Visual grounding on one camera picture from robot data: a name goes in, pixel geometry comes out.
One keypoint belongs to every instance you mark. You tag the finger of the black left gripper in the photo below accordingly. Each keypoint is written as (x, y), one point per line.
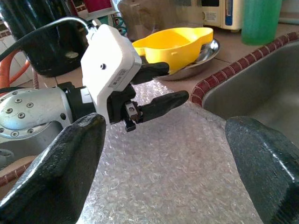
(163, 105)
(151, 71)

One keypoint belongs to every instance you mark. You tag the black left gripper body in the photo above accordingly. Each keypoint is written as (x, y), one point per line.
(121, 105)

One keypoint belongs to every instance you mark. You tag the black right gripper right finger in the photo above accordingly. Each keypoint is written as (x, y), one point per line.
(268, 175)

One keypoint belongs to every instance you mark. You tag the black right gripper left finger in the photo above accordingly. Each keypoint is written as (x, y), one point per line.
(53, 177)

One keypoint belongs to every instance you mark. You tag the yellow plastic bowl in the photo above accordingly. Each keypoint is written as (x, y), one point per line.
(177, 49)

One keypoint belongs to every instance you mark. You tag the round steel plate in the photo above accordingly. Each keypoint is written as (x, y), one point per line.
(208, 58)

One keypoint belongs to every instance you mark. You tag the clear bubble wrap sheet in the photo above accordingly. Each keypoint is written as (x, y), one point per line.
(163, 163)

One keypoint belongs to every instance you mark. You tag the dark red container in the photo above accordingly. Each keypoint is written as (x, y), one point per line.
(97, 4)

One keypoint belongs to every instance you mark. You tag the stainless steel sink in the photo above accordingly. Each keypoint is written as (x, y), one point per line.
(268, 88)

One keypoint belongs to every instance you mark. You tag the cream water ioniser machine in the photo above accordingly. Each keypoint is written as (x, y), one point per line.
(222, 16)

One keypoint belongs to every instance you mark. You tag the large black kettle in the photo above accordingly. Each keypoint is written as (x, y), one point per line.
(46, 46)

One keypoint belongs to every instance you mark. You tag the green soap bottle blue cap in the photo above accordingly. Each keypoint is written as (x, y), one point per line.
(261, 21)

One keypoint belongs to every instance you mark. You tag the white plastic pipe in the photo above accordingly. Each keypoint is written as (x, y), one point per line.
(289, 20)

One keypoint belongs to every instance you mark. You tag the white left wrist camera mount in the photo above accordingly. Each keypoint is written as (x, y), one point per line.
(105, 53)

